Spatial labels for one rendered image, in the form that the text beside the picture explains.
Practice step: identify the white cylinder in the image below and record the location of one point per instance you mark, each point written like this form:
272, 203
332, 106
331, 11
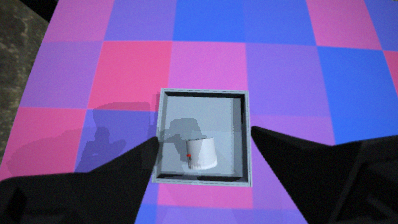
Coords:
201, 154

